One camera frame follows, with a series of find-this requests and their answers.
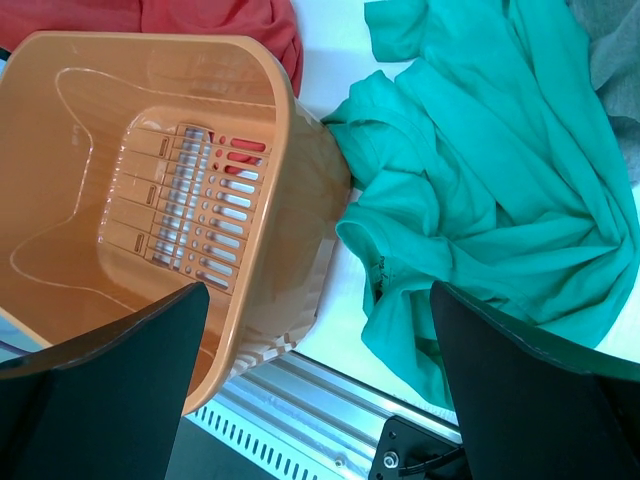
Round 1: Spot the white slotted cable duct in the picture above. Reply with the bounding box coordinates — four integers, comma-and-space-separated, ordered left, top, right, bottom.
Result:
186, 401, 367, 479

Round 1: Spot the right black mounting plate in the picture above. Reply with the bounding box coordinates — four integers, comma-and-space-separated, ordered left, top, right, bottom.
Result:
368, 416, 472, 480

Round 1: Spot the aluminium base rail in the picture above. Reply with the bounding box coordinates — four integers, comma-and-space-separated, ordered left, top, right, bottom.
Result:
216, 353, 461, 479

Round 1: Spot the red tank top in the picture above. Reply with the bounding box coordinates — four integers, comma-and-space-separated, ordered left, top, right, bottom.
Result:
1, 0, 303, 94

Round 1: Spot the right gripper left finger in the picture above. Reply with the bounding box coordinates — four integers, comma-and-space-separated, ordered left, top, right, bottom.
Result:
1, 282, 209, 479

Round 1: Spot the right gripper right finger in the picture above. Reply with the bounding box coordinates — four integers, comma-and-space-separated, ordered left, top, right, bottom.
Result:
430, 282, 639, 479

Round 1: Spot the orange plastic basket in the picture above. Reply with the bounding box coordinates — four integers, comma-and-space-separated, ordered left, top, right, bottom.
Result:
1, 32, 351, 412

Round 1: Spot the grey tank top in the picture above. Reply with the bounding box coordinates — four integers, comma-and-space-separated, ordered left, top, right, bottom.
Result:
567, 0, 639, 186

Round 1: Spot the green tank top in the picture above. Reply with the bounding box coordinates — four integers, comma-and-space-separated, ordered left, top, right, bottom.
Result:
325, 1, 639, 409

